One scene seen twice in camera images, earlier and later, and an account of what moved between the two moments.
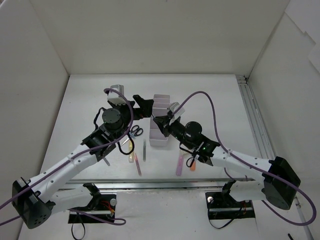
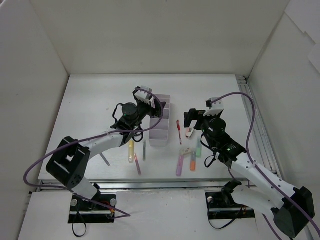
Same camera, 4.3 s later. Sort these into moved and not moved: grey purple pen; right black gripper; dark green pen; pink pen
Moved: right black gripper
Not moved: dark green pen; grey purple pen; pink pen
